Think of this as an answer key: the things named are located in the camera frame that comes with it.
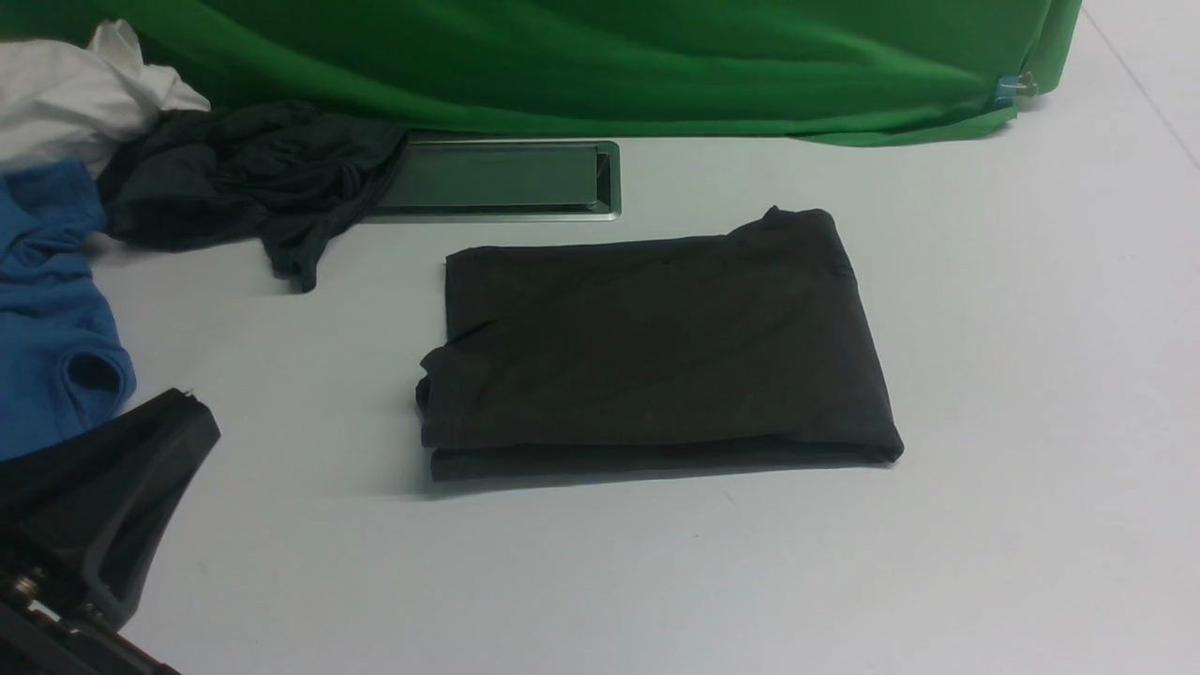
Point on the dark gray long-sleeve shirt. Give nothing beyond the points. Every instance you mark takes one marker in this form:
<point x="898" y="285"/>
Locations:
<point x="748" y="350"/>

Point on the black robot arm left side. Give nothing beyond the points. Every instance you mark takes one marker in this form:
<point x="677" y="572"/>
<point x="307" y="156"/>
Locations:
<point x="80" y="525"/>

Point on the dark teal crumpled shirt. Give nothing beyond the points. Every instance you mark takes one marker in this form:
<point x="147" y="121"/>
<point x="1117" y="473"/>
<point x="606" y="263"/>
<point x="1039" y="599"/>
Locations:
<point x="285" y="173"/>

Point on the blue crumpled shirt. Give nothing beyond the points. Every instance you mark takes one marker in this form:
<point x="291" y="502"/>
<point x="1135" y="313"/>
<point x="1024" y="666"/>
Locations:
<point x="64" y="369"/>

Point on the white crumpled shirt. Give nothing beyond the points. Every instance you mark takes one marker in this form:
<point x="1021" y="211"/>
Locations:
<point x="60" y="101"/>

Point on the green backdrop cloth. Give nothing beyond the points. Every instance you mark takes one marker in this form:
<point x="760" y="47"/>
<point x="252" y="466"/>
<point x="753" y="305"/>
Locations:
<point x="863" y="74"/>

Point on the blue binder clip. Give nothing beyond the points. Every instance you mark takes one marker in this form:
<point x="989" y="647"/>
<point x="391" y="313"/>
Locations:
<point x="1010" y="89"/>

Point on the metal table cable hatch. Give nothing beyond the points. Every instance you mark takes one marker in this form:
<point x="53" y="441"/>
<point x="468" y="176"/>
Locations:
<point x="504" y="181"/>

